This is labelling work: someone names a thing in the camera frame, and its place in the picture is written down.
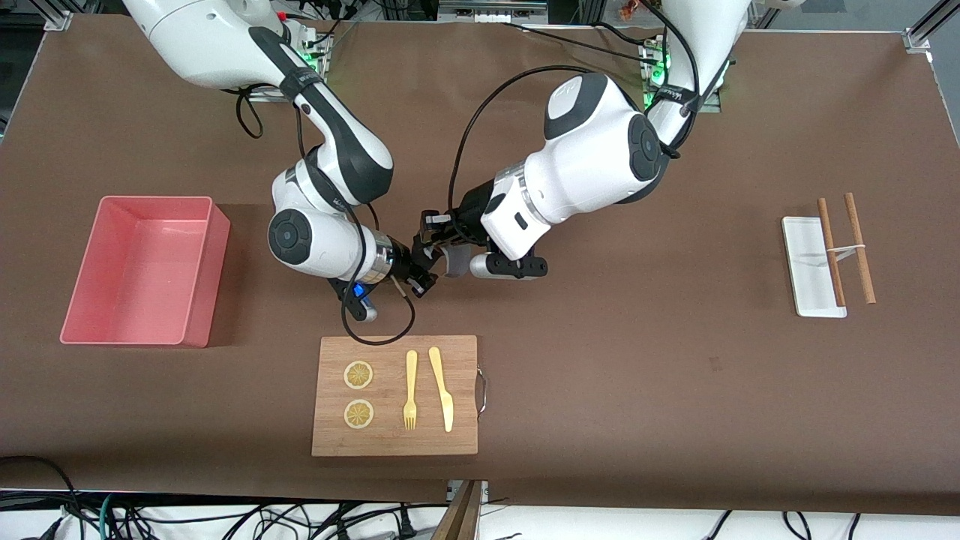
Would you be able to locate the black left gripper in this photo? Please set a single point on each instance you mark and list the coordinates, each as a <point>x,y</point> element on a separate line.
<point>469,209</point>

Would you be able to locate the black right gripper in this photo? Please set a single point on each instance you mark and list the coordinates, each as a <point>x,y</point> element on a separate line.
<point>403,262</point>

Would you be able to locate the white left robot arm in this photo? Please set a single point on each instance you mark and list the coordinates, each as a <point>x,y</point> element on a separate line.
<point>600,150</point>

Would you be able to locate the yellow plastic fork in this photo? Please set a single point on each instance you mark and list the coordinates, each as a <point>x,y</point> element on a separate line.
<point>411,375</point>

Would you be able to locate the yellow lemon slice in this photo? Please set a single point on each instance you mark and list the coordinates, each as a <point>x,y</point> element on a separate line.
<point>358,375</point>
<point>358,414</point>

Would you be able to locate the yellow plastic knife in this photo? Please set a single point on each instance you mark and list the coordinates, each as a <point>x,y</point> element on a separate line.
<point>447,412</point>

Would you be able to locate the wooden cutting board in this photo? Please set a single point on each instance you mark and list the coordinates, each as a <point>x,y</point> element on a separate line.
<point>457,442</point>

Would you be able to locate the grey power strip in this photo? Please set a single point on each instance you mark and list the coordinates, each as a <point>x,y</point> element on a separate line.
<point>491,11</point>

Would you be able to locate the pink plastic bin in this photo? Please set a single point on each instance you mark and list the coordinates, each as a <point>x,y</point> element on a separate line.
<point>142,277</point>

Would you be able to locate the white rectangular tray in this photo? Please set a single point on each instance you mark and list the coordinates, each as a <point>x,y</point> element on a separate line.
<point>806,247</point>

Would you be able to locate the brown wooden stick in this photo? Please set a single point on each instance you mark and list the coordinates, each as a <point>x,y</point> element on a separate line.
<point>826,225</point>
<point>855,225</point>

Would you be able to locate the white rubber band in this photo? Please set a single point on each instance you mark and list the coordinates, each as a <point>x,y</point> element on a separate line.
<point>846,249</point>

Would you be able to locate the small metal bracket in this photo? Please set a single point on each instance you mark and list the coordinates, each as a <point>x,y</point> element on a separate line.
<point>485,491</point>

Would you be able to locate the aluminium frame profile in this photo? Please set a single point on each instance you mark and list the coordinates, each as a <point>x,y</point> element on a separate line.
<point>919,37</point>
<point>58,21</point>

